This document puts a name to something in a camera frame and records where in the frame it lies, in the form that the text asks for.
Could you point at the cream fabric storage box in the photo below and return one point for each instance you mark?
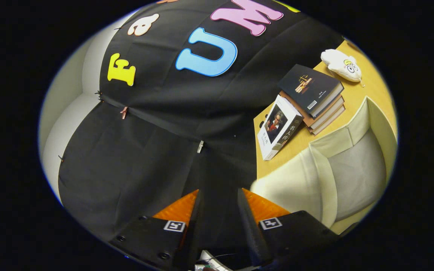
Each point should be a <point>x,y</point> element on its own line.
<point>356,177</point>

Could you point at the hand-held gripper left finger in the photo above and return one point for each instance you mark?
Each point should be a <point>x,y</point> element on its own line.
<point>195,233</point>

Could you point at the brown cover book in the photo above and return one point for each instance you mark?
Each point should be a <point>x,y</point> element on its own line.
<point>326,114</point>
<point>330,121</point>

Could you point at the silver clip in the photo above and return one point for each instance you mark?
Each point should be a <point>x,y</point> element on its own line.
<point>200,146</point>

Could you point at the black clip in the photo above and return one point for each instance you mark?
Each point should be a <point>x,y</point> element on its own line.
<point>98,95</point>

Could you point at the red clip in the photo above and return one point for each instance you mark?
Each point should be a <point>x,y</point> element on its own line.
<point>124,112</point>

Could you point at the white portrait book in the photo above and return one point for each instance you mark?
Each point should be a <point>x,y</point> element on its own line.
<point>277,128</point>

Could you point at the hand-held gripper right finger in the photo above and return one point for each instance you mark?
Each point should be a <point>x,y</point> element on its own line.
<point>248,229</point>

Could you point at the white plush toy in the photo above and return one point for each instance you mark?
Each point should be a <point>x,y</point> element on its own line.
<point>339,64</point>

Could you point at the dark blue book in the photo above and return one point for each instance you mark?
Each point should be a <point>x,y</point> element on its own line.
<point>307,86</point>

